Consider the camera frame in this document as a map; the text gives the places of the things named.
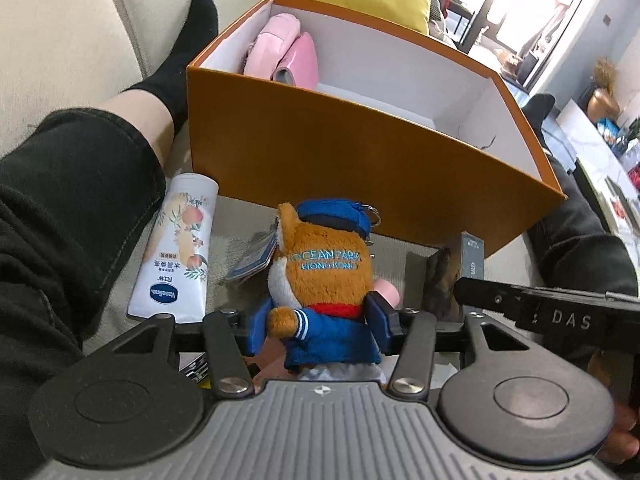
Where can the pink soft pouch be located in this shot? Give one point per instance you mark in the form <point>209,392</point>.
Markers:
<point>272,45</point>

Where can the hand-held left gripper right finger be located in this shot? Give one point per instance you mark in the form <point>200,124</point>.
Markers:
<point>380,322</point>

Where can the white marble table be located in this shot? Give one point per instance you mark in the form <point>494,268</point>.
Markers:
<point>585,140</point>

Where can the orange cardboard box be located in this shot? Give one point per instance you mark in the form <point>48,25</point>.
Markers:
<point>350,160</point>

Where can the person's leg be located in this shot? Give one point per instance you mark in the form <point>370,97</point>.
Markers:
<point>575,225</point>
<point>60,210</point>

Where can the person's left leg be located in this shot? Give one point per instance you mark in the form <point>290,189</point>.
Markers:
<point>60,210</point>

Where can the white lotion tube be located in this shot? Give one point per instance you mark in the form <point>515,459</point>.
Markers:
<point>175,260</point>

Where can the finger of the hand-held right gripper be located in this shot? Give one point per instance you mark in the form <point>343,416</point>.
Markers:
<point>485,297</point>

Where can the person's right hand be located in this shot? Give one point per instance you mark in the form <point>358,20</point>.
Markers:
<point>622,435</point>

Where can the orange plush toy blue uniform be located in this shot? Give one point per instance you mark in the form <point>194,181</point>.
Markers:
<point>320,280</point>

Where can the black white striped packet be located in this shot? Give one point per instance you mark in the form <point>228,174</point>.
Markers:
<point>192,367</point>

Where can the golden vase with dried plants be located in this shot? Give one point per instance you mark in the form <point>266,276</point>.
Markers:
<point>604,100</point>

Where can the grey card box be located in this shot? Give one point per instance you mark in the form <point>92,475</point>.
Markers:
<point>472,255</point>

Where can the person's right leg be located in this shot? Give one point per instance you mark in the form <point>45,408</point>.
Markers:
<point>575,225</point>

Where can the brown patterned pouch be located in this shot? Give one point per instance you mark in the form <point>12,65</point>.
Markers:
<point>442,280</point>

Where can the pink glossy plastic gadget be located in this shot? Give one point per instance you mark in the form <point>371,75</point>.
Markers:
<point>302,62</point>

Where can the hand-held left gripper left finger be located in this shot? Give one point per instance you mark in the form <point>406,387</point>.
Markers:
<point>257,330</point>

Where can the houndstooth cushion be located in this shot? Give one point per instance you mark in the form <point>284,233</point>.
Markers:
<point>436,12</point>

